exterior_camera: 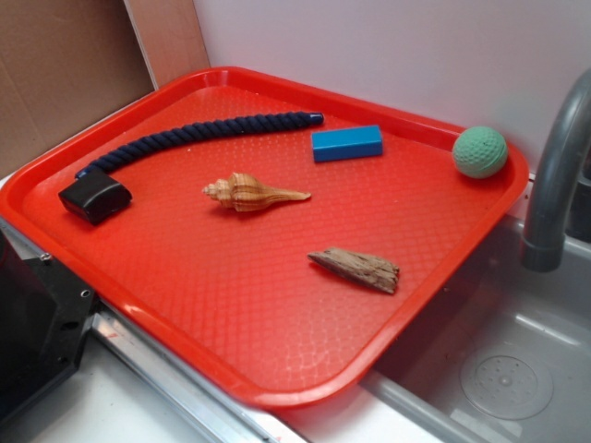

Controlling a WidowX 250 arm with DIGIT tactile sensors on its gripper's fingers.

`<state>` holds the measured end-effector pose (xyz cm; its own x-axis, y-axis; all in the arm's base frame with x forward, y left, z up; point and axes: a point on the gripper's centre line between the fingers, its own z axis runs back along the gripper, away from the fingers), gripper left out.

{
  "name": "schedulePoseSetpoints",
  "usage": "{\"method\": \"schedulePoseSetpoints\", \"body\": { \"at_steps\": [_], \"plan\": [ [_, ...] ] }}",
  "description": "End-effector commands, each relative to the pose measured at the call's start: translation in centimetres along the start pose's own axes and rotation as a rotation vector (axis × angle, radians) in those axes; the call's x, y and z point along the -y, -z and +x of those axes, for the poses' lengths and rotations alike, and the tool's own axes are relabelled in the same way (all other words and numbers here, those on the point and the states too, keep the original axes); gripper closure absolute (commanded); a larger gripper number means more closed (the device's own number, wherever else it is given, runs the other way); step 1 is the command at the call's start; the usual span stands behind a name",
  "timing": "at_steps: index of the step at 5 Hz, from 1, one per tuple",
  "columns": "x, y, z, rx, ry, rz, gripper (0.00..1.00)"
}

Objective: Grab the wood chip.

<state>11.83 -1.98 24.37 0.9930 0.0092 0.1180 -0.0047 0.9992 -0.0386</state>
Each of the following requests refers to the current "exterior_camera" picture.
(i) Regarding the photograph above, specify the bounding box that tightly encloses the brown wood chip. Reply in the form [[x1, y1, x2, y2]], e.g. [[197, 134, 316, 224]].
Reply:
[[307, 247, 400, 295]]

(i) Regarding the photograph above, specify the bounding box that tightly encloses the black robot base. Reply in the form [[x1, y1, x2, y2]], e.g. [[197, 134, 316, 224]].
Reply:
[[1, 235, 96, 425]]

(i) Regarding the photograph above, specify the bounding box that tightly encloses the red plastic tray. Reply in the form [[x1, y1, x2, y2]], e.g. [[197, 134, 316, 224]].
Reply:
[[1, 67, 529, 410]]

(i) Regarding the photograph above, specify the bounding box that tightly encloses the tan spiral seashell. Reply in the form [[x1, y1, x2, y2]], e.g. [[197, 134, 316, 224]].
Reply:
[[201, 173, 311, 212]]

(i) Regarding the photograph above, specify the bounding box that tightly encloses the blue rectangular block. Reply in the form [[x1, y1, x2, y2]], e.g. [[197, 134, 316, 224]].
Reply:
[[311, 126, 383, 162]]

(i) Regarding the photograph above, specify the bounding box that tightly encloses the green dimpled ball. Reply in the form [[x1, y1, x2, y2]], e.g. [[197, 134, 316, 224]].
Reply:
[[452, 126, 509, 179]]

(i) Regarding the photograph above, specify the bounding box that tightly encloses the black rounded block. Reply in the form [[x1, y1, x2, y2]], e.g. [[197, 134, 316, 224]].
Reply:
[[58, 171, 132, 225]]

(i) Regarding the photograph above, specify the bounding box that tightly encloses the grey toy sink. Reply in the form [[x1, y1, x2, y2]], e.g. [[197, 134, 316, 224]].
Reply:
[[283, 200, 590, 442]]

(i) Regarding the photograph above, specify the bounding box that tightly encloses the grey faucet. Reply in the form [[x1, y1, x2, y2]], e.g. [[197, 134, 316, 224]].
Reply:
[[520, 70, 590, 272]]

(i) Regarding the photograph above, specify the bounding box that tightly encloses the brown cardboard panel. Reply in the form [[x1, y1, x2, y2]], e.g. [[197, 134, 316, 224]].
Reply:
[[1, 1, 210, 176]]

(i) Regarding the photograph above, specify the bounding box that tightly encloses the navy blue rope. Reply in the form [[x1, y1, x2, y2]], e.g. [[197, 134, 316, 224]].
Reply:
[[75, 110, 325, 181]]

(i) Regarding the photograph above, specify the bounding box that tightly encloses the metal rail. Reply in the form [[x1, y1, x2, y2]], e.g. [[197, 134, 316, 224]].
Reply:
[[1, 223, 296, 442]]

